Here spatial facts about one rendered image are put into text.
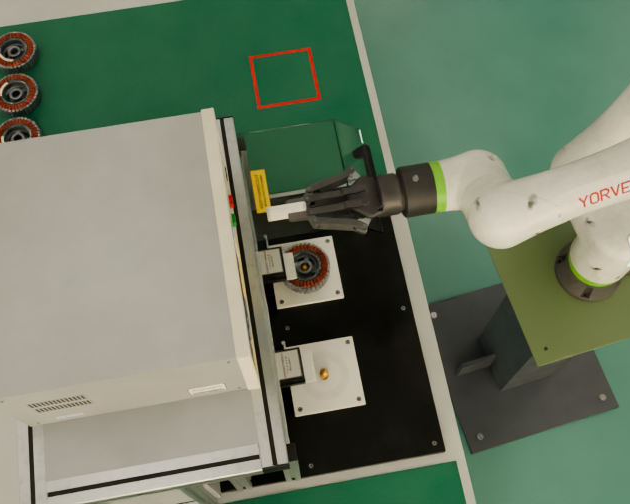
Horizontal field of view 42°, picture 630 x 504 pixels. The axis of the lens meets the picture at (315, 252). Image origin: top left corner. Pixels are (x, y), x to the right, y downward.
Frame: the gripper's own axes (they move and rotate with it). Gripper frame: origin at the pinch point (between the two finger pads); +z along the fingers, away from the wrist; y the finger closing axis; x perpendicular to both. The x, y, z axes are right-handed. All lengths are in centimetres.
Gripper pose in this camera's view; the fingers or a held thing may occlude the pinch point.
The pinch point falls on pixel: (286, 211)
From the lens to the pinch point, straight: 144.0
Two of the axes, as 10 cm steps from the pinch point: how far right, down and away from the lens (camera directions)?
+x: -0.1, -3.9, -9.2
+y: -1.8, -9.1, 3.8
